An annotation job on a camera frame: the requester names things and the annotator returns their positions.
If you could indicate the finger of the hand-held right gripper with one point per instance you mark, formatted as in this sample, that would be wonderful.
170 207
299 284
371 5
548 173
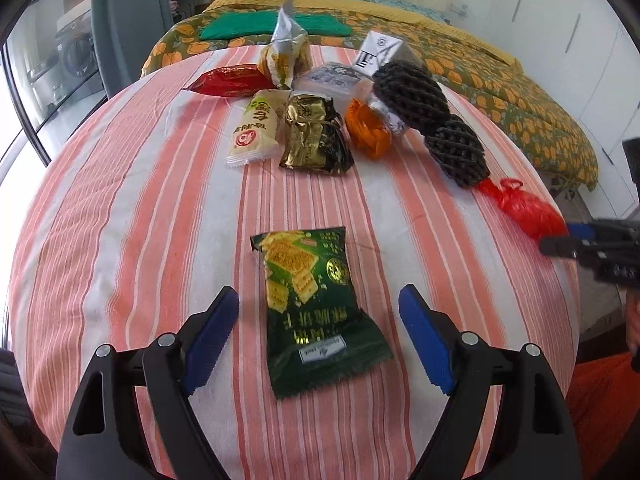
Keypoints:
560 247
582 230

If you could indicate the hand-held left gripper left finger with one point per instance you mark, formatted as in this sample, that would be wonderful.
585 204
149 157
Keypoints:
210 340

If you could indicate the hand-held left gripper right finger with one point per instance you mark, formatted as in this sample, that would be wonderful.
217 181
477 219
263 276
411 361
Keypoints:
425 340

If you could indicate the red plastic bag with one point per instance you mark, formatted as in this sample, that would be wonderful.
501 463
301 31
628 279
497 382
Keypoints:
530 212

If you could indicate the green cracker packet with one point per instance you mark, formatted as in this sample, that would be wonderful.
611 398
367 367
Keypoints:
310 310

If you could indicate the red snack packet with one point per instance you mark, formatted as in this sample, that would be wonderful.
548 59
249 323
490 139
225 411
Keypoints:
225 81

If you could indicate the white and green milk carton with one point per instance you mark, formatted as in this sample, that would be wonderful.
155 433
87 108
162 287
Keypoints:
380 52

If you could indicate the person's right hand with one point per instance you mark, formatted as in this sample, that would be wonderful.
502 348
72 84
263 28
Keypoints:
635 322

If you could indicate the small black foam fruit net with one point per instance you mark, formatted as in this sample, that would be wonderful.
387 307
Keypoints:
457 152

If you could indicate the person's orange clothing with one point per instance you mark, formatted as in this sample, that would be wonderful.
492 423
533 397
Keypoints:
605 420

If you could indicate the dark cloth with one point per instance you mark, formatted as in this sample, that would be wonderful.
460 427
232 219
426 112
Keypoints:
22 420

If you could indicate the silver white wrapper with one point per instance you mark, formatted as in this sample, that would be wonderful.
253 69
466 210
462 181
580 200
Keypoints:
395 115

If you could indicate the orange plastic wrapper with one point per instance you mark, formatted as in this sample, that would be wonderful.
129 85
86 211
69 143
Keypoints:
367 132

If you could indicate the cream snack packet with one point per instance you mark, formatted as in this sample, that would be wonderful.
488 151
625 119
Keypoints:
255 127

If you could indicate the large black foam fruit net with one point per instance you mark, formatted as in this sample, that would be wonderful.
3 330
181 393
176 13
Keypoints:
407 90

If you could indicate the white wardrobe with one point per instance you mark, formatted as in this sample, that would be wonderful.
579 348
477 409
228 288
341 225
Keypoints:
550 10

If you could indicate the gold and black snack packet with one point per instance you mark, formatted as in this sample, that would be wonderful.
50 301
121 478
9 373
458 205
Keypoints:
312 140

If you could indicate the yellow waffle blanket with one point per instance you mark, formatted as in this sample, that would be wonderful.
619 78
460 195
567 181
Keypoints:
450 30

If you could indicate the clear plastic box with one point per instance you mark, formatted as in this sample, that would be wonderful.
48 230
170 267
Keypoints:
330 80

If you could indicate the yellow and silver snack packet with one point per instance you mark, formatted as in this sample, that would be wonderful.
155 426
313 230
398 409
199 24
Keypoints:
282 57

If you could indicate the folded green cloth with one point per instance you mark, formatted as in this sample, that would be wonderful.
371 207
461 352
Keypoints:
235 27

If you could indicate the washing machine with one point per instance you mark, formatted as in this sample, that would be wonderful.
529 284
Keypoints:
75 52

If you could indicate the glass partition with metal rails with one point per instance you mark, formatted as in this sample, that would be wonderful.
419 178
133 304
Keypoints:
35 60

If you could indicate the grey blue curtain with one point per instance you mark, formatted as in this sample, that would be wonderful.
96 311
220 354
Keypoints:
130 10

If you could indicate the white wall fixture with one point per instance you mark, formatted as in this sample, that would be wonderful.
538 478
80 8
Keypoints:
461 10

